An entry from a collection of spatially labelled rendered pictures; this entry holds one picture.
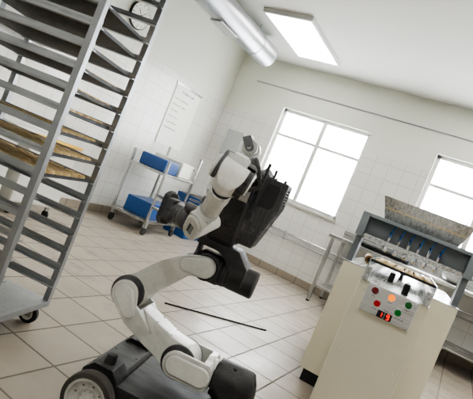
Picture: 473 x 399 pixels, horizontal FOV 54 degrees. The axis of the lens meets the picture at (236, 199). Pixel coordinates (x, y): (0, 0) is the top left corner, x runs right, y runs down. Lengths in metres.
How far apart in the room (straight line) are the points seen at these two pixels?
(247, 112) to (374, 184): 2.30
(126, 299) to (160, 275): 0.16
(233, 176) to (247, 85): 6.23
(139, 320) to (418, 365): 1.80
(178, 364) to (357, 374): 0.93
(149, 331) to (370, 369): 1.08
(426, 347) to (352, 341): 0.79
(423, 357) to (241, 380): 1.46
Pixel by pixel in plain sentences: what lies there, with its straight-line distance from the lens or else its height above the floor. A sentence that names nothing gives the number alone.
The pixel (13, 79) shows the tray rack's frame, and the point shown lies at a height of 1.09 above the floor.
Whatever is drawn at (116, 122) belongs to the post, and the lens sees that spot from 2.33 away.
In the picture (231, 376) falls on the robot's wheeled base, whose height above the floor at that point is 0.33.
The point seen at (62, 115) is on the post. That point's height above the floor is 1.02.
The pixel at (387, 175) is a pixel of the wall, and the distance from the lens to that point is 6.52.
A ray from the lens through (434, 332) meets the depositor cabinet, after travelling 3.09.
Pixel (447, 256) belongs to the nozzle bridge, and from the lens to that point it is 3.14.
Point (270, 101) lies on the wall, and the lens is 7.29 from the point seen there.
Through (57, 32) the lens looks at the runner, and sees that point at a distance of 2.07.
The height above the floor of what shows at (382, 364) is 0.50.
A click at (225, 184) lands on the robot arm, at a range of 1.36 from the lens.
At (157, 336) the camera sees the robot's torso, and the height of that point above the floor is 0.34.
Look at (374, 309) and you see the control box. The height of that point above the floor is 0.73.
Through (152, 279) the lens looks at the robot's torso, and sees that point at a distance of 1.95.
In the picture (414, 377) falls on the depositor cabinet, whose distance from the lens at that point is 3.14.
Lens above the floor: 1.05
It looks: 2 degrees down
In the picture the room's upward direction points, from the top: 22 degrees clockwise
